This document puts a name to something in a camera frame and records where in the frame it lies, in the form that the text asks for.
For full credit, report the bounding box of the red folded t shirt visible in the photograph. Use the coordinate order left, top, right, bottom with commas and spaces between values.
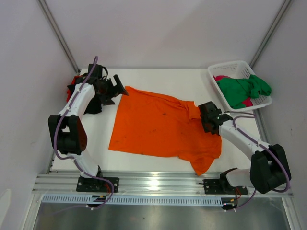
66, 75, 83, 102

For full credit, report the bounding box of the white slotted cable duct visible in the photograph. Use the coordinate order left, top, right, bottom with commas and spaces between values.
42, 194, 223, 207

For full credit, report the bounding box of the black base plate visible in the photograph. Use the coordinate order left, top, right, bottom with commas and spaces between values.
76, 167, 119, 193
199, 168, 248, 195

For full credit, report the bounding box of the pink t shirt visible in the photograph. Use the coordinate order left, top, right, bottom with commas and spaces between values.
213, 75, 253, 109

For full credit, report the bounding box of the white plastic basket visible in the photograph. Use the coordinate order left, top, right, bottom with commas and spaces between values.
207, 60, 272, 112

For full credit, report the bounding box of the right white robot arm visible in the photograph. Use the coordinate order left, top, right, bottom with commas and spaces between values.
198, 102, 292, 194

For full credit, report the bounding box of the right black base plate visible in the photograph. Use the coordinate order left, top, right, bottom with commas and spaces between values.
199, 168, 248, 195

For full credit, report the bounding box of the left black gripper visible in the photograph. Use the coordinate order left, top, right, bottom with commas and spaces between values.
97, 75, 128, 106

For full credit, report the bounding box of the orange t shirt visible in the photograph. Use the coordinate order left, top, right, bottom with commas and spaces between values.
109, 86, 222, 176

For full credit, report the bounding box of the aluminium mounting rail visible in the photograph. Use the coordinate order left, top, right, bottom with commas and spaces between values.
32, 170, 294, 198

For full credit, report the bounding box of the black folded t shirt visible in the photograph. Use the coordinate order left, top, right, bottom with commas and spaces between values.
67, 76, 103, 115

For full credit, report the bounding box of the green t shirt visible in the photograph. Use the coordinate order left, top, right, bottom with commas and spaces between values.
214, 75, 272, 109

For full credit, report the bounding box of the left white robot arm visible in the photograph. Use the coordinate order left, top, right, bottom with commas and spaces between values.
48, 63, 128, 192

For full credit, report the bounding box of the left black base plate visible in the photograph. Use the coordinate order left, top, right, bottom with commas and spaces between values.
76, 167, 119, 193

